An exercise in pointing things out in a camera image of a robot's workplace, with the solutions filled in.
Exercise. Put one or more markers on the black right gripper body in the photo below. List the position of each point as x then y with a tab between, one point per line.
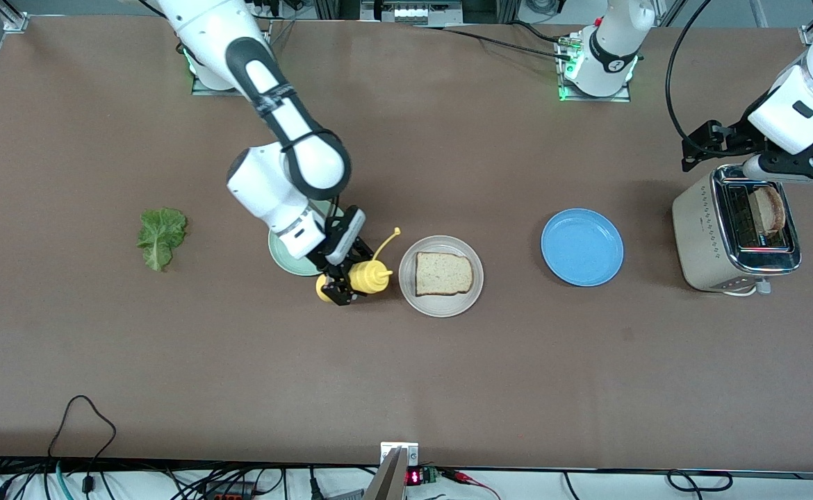
328	259

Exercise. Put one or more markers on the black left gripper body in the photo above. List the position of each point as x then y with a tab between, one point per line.
732	137

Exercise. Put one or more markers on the yellow mustard squeeze bottle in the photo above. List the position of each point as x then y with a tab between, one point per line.
368	278

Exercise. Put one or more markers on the toasted bread slice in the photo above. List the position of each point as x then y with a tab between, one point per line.
445	274
771	208

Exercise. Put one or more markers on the green lettuce leaf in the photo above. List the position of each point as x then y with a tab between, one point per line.
162	236

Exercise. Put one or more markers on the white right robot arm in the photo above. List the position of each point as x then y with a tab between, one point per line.
267	187

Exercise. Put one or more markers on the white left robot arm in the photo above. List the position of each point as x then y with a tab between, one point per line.
611	55

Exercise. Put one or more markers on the pale green plate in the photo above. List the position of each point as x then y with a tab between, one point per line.
288	260

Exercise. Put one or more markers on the beige plate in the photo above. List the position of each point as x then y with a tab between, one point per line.
441	307

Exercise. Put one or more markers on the blue plate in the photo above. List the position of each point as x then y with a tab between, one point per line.
582	247

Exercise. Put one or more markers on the beige and chrome toaster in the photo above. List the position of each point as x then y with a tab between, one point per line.
695	236

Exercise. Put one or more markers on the grey metal bar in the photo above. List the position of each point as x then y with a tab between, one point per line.
387	482

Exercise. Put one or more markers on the red digit display module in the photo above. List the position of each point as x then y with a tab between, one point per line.
415	477

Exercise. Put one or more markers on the red alligator clip lead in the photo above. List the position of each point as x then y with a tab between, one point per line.
458	476

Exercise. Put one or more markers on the black control box with lights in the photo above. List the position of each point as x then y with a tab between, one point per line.
410	12

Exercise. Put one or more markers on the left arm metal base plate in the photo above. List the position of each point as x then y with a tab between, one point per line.
594	98

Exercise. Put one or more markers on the aluminium frame post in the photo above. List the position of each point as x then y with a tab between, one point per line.
807	35
14	21

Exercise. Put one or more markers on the silver metal bracket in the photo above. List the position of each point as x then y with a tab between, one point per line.
412	455

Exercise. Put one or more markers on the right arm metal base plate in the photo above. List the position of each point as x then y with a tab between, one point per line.
212	90

